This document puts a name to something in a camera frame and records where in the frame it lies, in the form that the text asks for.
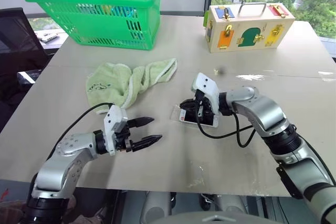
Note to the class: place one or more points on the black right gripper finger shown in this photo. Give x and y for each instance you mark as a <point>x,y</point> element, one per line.
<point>191,109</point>
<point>188,102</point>

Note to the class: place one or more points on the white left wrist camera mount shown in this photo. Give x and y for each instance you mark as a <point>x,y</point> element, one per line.
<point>113,121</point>

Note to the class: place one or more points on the wooden lock box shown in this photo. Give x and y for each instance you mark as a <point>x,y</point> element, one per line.
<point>252,37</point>

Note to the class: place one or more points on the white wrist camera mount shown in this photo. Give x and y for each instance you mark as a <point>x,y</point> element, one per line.
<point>113,121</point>
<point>207,85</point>

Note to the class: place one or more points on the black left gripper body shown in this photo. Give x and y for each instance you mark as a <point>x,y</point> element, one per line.
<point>124,140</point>

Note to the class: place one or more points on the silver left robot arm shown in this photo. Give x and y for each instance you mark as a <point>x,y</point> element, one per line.
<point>68,148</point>

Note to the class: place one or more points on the light green towel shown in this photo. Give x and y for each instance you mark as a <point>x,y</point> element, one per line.
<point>110,87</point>

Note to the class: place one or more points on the dark patterned bag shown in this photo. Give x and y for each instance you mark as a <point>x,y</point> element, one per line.
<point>29,75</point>

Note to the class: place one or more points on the white smartphone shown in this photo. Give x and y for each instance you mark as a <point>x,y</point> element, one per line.
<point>187,117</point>

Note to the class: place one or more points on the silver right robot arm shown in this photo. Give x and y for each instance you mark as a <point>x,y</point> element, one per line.
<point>262,108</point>

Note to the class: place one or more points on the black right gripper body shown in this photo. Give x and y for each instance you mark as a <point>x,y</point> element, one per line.
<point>206,107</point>

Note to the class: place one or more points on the grey robot torso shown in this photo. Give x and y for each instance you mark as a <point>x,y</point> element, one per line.
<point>215,219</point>

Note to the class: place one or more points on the black office chair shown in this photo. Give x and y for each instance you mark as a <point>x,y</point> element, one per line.
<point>15,45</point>

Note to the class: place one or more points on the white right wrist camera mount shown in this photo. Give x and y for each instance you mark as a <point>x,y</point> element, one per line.
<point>207,85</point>

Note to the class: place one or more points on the grey rounded shape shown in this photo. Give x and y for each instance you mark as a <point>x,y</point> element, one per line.
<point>155,208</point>
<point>231,204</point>

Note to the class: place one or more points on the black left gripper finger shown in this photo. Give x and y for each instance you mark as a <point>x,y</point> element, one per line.
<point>145,142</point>
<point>140,121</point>

